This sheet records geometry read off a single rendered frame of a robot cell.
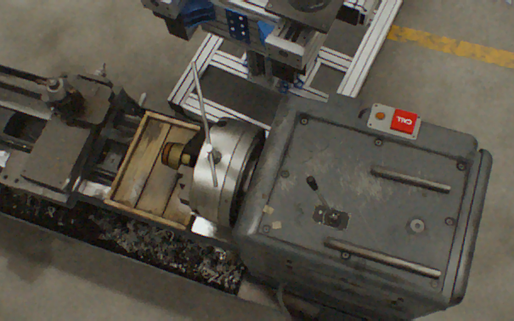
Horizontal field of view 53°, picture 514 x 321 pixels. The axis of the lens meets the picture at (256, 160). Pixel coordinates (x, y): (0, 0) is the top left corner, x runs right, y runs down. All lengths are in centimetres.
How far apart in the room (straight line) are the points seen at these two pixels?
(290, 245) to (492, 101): 196
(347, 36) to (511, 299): 150
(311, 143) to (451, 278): 48
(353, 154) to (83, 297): 174
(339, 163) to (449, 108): 165
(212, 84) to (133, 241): 100
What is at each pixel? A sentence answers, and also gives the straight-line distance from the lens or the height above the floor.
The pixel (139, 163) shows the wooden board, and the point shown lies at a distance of 184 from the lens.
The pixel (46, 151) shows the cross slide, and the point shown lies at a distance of 188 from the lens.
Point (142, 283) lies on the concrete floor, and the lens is 266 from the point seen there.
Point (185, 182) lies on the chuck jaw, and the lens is 154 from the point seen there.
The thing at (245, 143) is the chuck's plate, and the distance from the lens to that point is 143.
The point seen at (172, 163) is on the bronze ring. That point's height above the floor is 110.
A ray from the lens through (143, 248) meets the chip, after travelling 208.
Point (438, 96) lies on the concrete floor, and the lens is 298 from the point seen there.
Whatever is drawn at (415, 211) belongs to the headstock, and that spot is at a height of 126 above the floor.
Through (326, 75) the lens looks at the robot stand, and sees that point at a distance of 271.
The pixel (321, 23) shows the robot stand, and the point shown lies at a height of 116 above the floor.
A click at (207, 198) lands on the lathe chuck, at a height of 118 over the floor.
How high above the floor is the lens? 254
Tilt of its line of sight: 68 degrees down
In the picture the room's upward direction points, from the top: 10 degrees counter-clockwise
